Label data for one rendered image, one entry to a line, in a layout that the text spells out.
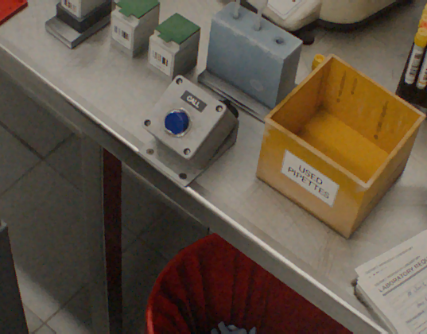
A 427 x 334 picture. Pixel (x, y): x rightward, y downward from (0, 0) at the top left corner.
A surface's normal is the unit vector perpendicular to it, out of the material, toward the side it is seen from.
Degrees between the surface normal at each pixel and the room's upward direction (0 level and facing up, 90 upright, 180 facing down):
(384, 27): 0
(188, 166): 0
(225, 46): 90
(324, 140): 0
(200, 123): 30
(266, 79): 90
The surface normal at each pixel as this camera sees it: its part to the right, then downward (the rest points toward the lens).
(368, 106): -0.62, 0.60
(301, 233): 0.08, -0.59
